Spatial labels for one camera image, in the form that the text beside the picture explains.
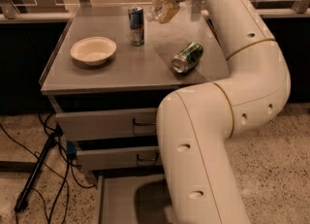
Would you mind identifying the clear plastic water bottle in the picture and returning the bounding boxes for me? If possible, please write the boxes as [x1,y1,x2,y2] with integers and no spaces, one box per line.
[146,3,183,24]

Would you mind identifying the grey middle drawer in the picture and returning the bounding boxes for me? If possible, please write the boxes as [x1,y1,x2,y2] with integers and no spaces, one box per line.
[77,146,162,171]

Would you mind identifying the black bar on floor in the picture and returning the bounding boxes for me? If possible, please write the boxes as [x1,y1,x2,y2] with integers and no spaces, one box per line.
[15,133,55,213]

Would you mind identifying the grey top drawer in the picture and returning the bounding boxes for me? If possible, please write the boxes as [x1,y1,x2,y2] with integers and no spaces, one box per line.
[56,108,157,141]

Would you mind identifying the black middle drawer handle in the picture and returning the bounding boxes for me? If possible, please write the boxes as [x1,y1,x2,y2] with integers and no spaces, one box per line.
[136,153,159,163]

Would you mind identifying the grey bottom drawer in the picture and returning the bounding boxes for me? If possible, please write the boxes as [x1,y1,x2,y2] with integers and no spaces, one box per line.
[94,175,176,224]

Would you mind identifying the blue box under cabinet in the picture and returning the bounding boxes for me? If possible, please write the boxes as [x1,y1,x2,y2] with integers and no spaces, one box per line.
[66,142,77,155]

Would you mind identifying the grey drawer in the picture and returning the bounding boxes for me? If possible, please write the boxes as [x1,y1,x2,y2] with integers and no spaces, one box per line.
[77,146,162,171]
[94,175,176,224]
[56,108,157,141]

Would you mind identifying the grey drawer cabinet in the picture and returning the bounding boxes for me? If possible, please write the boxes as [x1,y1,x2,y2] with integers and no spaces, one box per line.
[38,3,231,183]

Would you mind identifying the right metal post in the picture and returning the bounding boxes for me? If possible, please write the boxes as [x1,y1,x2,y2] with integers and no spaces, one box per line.
[192,0,204,14]

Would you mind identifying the green soda can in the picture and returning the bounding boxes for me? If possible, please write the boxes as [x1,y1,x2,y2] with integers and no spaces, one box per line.
[170,42,203,74]

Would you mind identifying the white bowl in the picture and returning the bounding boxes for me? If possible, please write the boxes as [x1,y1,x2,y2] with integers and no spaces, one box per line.
[70,37,116,66]

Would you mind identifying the metal bracket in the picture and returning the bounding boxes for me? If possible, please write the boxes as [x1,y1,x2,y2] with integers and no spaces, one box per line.
[292,0,310,14]
[0,0,17,19]

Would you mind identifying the blue silver energy drink can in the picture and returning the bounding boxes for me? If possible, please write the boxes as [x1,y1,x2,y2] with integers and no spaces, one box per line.
[128,6,144,46]

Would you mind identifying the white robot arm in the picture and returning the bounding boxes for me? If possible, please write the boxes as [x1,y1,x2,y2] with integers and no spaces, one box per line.
[157,0,291,224]

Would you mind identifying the far left metal bracket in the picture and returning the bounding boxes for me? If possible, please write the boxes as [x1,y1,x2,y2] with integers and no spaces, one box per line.
[0,0,17,19]

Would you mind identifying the black drawer handle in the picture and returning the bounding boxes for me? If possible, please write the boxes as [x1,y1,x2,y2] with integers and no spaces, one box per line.
[136,153,159,163]
[133,118,156,126]

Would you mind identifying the far right metal bracket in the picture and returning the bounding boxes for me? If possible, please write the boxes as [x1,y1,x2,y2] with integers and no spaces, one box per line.
[292,0,310,14]

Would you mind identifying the black top drawer handle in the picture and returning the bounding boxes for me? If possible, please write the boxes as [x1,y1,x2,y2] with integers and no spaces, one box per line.
[133,118,156,126]

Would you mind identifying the black floor cables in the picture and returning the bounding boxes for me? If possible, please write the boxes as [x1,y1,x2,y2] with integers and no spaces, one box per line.
[0,112,97,224]

